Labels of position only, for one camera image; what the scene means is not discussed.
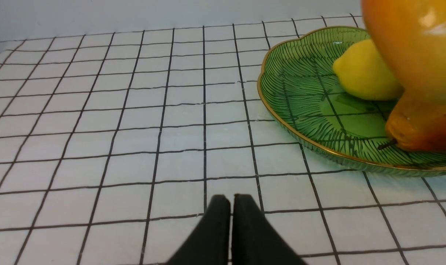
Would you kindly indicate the orange-red pear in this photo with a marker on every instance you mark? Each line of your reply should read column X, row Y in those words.
column 417, row 124

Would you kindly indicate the orange fruit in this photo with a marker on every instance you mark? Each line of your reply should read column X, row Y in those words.
column 411, row 38

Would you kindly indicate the green leaf-pattern glass plate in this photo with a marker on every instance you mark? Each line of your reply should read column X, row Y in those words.
column 300, row 90

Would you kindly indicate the yellow lemon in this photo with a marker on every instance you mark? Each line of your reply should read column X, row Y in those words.
column 363, row 73

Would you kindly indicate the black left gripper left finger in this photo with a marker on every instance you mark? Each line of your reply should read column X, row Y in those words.
column 208, row 244

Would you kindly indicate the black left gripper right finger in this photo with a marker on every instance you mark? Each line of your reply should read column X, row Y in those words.
column 254, row 240

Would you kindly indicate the white black-grid tablecloth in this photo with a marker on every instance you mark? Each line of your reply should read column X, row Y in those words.
column 112, row 145

